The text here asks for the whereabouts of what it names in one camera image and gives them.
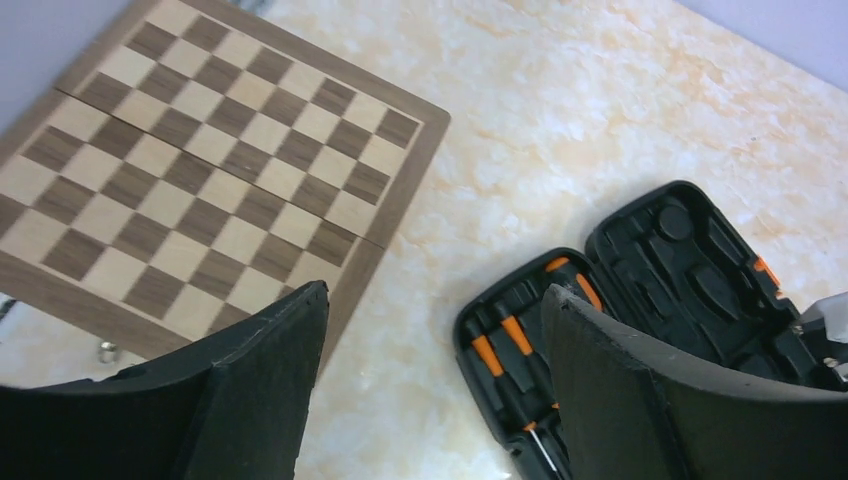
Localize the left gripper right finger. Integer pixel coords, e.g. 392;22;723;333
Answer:
541;285;847;479

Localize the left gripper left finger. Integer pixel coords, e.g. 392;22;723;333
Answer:
1;281;329;479

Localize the black orange screwdriver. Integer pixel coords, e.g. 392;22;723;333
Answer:
545;257;603;311

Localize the black plastic tool case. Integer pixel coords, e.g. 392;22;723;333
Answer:
453;180;847;479

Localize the small orange bit driver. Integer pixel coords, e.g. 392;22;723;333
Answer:
465;321;559;472

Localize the wooden chessboard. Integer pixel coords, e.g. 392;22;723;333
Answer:
1;1;450;358

